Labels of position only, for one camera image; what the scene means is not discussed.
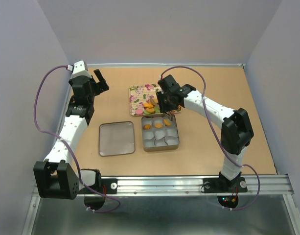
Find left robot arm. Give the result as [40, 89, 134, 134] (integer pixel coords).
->
[33, 69, 109, 199]

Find aluminium front rail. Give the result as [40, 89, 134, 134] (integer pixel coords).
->
[77, 171, 294, 197]

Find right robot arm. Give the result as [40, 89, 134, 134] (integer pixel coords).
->
[156, 75, 254, 191]

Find small ridged orange cookie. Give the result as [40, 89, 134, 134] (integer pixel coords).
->
[143, 124, 151, 130]

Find floral serving tray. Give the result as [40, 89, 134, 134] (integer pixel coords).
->
[128, 83, 184, 117]

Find white paper cup liner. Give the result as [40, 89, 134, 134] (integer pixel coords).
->
[154, 128, 166, 140]

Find plain round orange cookie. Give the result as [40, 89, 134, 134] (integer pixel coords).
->
[163, 119, 171, 126]

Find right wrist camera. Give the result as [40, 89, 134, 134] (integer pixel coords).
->
[158, 75, 180, 93]

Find dotted biscuit on green cookie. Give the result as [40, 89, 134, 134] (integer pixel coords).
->
[143, 108, 155, 115]

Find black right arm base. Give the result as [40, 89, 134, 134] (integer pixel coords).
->
[203, 177, 248, 193]

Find metal tongs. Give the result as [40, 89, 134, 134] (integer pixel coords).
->
[149, 97, 175, 121]

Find green sandwich cookie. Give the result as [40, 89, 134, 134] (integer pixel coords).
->
[154, 106, 160, 114]

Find square metal tin lid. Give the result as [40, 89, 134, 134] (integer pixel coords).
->
[98, 121, 136, 157]

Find fish shaped orange cookie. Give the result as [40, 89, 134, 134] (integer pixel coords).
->
[143, 103, 154, 109]

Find square metal tin box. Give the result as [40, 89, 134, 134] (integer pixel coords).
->
[141, 114, 180, 152]

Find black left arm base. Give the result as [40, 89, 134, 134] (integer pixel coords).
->
[91, 178, 117, 194]

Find pink round cookie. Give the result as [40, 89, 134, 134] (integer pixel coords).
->
[136, 109, 143, 115]

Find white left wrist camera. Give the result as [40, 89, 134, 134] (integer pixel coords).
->
[67, 60, 91, 78]

